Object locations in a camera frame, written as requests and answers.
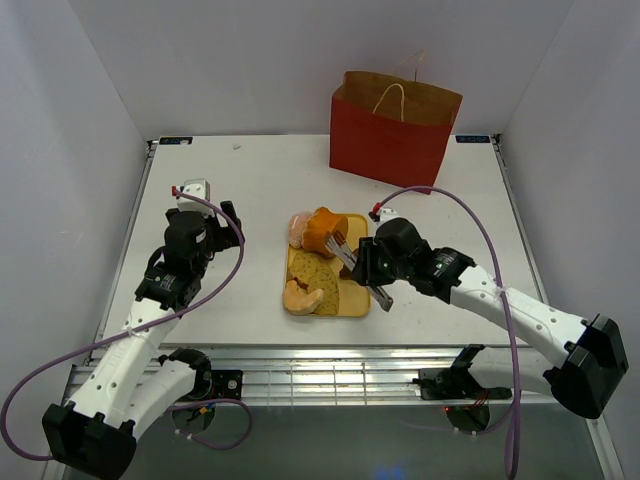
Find aluminium table frame rail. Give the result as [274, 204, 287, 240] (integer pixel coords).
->
[64, 344, 551, 406]

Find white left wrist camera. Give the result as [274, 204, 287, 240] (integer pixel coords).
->
[171, 178, 210, 213]

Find brown chocolate croissant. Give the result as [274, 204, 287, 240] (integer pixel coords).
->
[339, 245, 357, 280]

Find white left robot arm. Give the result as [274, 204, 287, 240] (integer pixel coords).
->
[42, 196, 244, 479]

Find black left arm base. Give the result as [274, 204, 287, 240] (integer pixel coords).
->
[201, 370, 244, 400]

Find stainless steel kitchen tongs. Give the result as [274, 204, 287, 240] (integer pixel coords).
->
[325, 232, 393, 312]

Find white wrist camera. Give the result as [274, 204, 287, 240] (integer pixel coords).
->
[171, 178, 210, 213]
[368, 203, 400, 227]

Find yellow plastic tray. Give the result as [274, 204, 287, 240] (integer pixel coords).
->
[285, 245, 370, 317]

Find speckled bread slice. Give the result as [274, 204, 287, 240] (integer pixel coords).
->
[288, 251, 327, 287]
[308, 267, 340, 316]

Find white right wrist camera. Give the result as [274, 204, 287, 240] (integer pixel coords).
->
[368, 203, 400, 227]

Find pale orange crescent bread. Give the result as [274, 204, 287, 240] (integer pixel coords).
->
[282, 280, 324, 315]

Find orange bread loaf chunk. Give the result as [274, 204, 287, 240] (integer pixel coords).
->
[302, 207, 349, 259]

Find pink sugared donut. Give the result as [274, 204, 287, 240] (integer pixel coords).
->
[288, 211, 313, 249]

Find red paper bag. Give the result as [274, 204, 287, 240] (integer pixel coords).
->
[329, 70, 463, 187]

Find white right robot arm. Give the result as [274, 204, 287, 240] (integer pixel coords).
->
[351, 218, 628, 419]

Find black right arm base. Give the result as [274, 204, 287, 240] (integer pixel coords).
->
[412, 368, 512, 400]

